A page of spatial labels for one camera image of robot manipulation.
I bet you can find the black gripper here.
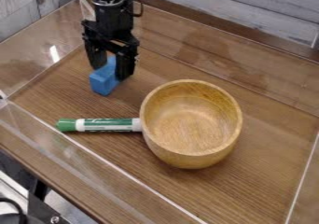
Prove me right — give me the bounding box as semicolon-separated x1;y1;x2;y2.
81;0;140;80

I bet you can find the blue foam block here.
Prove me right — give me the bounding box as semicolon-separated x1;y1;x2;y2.
89;56;120;96

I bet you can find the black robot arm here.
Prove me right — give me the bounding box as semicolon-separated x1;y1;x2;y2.
81;0;143;80

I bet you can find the brown wooden bowl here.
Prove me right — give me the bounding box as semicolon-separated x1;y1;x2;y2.
140;79;243;169

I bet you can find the green white marker pen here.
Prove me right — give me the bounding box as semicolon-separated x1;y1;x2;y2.
56;119;141;133

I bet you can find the clear acrylic tray wall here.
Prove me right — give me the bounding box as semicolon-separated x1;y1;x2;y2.
0;0;319;224

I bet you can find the black table leg bracket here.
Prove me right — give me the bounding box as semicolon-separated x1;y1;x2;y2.
28;180;71;224

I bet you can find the black cable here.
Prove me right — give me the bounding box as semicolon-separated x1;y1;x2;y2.
0;197;28;224

